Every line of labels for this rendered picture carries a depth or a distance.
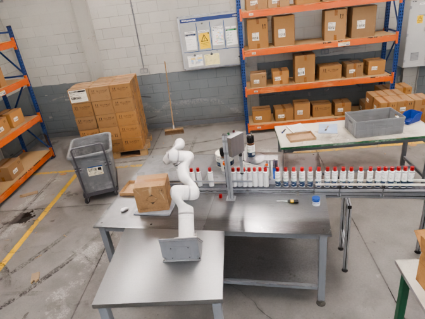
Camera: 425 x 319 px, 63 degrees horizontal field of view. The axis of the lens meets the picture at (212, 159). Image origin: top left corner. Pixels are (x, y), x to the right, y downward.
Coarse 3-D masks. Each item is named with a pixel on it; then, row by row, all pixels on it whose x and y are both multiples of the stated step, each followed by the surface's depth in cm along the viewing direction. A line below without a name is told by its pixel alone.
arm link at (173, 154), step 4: (176, 140) 309; (180, 140) 307; (176, 144) 304; (180, 144) 304; (184, 144) 309; (172, 148) 299; (176, 148) 302; (180, 148) 306; (168, 152) 299; (172, 152) 296; (176, 152) 297; (168, 156) 297; (172, 156) 295; (176, 156) 296; (172, 160) 297; (176, 160) 297
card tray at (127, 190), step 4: (132, 180) 384; (128, 184) 384; (132, 184) 383; (124, 188) 374; (128, 188) 377; (132, 188) 376; (120, 192) 363; (124, 192) 362; (128, 192) 361; (132, 192) 360
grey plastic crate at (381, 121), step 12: (384, 108) 455; (348, 120) 447; (360, 120) 462; (372, 120) 421; (384, 120) 421; (396, 120) 422; (360, 132) 428; (372, 132) 428; (384, 132) 428; (396, 132) 429
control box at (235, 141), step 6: (240, 132) 313; (228, 138) 306; (234, 138) 307; (240, 138) 313; (228, 144) 309; (234, 144) 309; (240, 144) 315; (228, 150) 312; (234, 150) 311; (240, 150) 317
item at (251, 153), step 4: (248, 136) 381; (252, 136) 381; (248, 140) 383; (252, 140) 383; (248, 144) 388; (252, 144) 386; (248, 148) 387; (252, 148) 386; (248, 152) 390; (252, 152) 388; (248, 156) 393; (252, 156) 390
